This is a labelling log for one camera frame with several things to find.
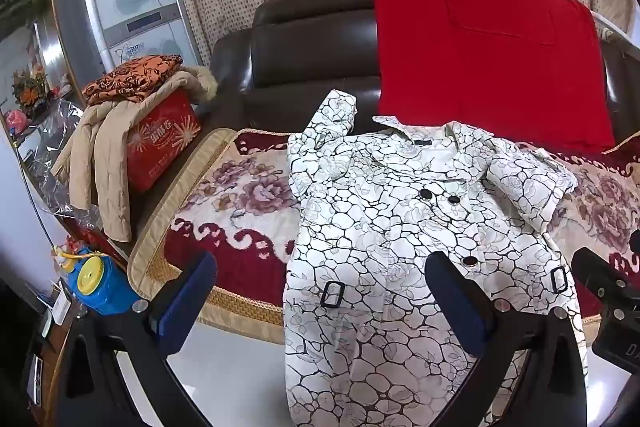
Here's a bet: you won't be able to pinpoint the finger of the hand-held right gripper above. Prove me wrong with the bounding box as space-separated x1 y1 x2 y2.
571 247 640 308

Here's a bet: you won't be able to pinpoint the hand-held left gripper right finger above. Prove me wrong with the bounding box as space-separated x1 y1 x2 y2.
425 249 588 427

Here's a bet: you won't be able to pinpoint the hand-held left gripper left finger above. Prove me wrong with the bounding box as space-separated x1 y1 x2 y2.
60 249 218 427

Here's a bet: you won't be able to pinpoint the white coat black crackle print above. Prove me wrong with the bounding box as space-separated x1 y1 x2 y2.
282 89 588 427

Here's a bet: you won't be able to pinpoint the blue yellow plastic container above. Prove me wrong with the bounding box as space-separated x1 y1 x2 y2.
54 246 136 317

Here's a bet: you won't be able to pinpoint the floral red beige sofa cover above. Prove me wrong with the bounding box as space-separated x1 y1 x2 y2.
127 127 640 348

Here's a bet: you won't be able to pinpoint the red printed box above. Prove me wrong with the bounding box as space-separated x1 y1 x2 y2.
125 89 202 194

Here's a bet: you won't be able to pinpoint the beige padded jacket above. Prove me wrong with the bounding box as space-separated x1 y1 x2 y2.
51 66 219 243

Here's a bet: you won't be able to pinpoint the clear plastic sheet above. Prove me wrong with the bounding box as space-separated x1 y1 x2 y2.
25 99 116 248

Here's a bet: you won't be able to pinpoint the orange black patterned cloth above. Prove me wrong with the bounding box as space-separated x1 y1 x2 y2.
81 54 185 106

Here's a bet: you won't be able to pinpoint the large red blanket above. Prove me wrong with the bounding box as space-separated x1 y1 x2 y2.
371 0 617 152

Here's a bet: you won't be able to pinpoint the orange artificial flowers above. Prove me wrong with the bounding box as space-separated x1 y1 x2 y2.
12 67 51 118

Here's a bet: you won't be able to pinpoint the dark brown leather sofa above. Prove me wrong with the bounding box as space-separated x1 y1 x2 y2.
207 0 640 148

